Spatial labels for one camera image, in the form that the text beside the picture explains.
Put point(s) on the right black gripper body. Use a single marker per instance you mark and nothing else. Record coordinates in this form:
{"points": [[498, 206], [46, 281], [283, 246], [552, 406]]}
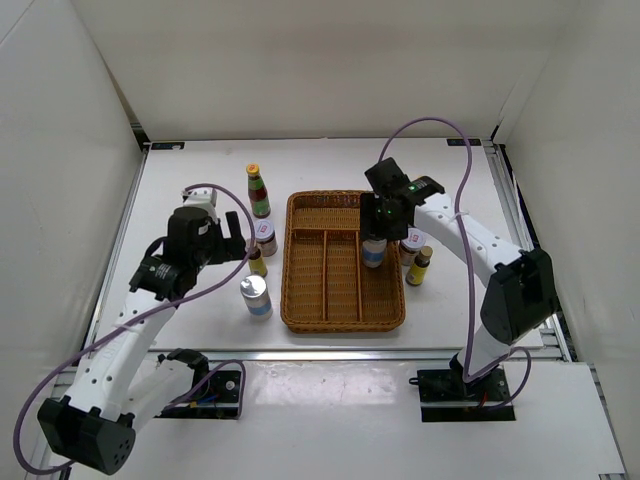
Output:
{"points": [[375, 219]]}

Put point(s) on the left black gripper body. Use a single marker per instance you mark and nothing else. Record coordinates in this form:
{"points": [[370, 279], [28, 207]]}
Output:
{"points": [[217, 249]]}

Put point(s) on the silver-lid bead jar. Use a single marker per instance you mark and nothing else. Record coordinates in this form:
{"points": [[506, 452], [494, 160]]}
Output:
{"points": [[254, 291], [373, 252]]}

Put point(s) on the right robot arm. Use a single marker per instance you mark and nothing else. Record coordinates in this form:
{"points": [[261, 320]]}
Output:
{"points": [[520, 291]]}

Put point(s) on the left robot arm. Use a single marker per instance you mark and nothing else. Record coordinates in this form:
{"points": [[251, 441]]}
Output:
{"points": [[96, 421]]}

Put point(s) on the left white-lid brown jar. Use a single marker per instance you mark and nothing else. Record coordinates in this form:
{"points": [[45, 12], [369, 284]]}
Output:
{"points": [[266, 237]]}

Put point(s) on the white-lid brown jar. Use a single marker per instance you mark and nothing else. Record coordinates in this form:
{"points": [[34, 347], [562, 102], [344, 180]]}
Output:
{"points": [[411, 246], [266, 237]]}

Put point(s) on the left small yellow bottle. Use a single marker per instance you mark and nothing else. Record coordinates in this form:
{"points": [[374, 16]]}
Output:
{"points": [[256, 261]]}

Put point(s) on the small yellow bottle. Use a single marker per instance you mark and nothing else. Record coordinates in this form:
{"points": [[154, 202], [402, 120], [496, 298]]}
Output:
{"points": [[418, 269], [256, 261]]}

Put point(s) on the right white-lid brown jar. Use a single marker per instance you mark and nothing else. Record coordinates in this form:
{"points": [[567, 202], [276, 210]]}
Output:
{"points": [[411, 246]]}

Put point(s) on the left red sauce bottle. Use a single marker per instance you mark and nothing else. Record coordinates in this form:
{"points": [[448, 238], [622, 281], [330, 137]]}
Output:
{"points": [[257, 192]]}

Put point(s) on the right small yellow bottle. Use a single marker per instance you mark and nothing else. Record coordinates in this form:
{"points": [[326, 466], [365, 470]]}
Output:
{"points": [[418, 269]]}

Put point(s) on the wicker divided tray basket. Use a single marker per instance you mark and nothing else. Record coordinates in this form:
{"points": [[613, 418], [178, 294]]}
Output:
{"points": [[326, 288]]}

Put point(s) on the right black table label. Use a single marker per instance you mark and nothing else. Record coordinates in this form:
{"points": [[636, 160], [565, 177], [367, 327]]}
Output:
{"points": [[472, 142]]}

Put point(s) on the black table label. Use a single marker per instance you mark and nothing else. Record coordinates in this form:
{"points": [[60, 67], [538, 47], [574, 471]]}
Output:
{"points": [[167, 146], [472, 142]]}

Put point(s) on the left black table label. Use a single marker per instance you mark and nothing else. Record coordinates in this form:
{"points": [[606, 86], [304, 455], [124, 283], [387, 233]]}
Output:
{"points": [[167, 146]]}

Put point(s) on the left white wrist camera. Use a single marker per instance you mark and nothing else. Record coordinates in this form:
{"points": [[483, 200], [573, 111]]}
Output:
{"points": [[202, 197]]}

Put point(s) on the aluminium front rail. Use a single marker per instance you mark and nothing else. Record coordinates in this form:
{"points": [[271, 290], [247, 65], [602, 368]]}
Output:
{"points": [[66, 378]]}

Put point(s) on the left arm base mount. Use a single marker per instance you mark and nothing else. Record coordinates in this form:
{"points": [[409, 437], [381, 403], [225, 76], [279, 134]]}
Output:
{"points": [[220, 393]]}

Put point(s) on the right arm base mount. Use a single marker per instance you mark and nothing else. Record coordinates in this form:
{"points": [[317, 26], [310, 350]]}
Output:
{"points": [[445, 398]]}

